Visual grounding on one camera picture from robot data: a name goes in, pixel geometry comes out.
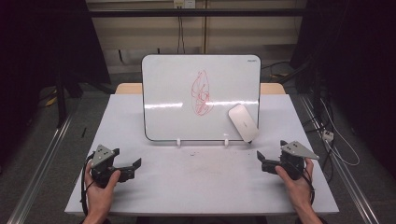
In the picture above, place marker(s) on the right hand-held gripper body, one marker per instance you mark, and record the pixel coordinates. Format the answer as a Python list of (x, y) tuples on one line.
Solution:
[(295, 151)]

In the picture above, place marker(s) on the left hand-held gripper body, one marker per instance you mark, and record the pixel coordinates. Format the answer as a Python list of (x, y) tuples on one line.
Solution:
[(102, 155)]

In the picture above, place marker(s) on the white whiteboard eraser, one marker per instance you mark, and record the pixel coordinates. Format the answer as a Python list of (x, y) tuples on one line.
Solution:
[(244, 123)]

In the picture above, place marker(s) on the person's left hand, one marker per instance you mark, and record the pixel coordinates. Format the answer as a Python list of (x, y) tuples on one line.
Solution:
[(99, 199)]

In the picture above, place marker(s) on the person's right hand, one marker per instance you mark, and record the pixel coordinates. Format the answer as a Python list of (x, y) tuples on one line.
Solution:
[(300, 191)]

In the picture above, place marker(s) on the white power strip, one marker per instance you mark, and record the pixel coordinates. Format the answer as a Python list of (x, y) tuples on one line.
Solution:
[(328, 135)]

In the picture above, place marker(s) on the black metal stand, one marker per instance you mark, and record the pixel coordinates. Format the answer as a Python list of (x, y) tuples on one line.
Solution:
[(61, 99)]

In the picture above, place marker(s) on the light wooden table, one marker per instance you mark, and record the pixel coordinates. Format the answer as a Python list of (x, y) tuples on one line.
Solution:
[(127, 88)]

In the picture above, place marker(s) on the white whiteboard on stand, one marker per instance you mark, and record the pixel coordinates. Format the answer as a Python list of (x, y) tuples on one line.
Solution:
[(174, 90)]

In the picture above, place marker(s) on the black curtain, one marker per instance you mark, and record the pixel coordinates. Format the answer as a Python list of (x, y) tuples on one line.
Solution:
[(358, 46), (43, 40)]

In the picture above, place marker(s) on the black horizontal bar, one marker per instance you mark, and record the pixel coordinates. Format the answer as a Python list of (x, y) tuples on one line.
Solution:
[(140, 13)]

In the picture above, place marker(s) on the metal floor rail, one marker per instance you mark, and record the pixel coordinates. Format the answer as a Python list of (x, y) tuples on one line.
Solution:
[(37, 174), (342, 174)]

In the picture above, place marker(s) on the white wall socket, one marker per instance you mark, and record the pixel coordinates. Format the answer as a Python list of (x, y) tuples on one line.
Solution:
[(184, 3)]

